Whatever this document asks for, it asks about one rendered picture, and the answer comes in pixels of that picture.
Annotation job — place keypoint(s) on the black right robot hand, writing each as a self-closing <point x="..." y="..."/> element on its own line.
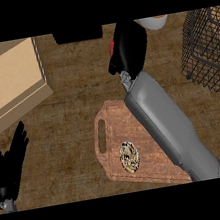
<point x="129" y="49"/>

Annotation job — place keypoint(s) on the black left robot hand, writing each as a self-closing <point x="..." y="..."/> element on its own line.
<point x="9" y="162"/>

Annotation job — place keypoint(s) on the red bell pepper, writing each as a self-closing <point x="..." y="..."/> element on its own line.
<point x="112" y="48"/>

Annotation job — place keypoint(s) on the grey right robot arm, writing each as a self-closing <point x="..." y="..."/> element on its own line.
<point x="172" y="125"/>

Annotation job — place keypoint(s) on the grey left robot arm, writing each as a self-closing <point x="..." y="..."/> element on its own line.
<point x="8" y="206"/>

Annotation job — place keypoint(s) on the brown wooden cutting board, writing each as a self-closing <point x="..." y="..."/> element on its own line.
<point x="128" y="146"/>

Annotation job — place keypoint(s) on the white bowl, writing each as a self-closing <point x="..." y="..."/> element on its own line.
<point x="154" y="21"/>

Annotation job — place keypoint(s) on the black appliance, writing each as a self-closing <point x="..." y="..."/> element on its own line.
<point x="77" y="34"/>

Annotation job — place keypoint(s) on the tan wooden drawer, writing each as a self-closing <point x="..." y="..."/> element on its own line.
<point x="8" y="85"/>

